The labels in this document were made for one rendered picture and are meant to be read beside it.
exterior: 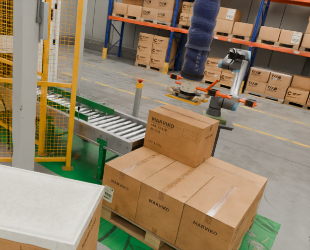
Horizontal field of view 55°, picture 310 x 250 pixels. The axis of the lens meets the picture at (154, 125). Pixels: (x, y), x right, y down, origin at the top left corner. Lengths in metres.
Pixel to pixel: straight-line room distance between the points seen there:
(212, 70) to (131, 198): 8.18
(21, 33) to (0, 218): 1.78
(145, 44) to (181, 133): 8.69
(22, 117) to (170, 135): 1.36
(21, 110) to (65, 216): 1.74
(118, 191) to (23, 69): 1.31
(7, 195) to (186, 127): 1.82
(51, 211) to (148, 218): 1.41
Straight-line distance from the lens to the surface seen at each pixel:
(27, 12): 2.74
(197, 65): 2.83
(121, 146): 3.11
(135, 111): 3.94
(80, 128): 3.47
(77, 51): 3.22
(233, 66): 3.30
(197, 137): 2.78
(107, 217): 2.90
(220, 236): 2.33
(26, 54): 2.78
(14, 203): 1.35
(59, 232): 1.20
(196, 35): 2.79
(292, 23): 11.24
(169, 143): 2.93
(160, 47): 11.06
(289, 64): 11.23
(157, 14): 11.09
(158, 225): 2.56
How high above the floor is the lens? 1.80
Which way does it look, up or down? 19 degrees down
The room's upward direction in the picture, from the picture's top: 10 degrees clockwise
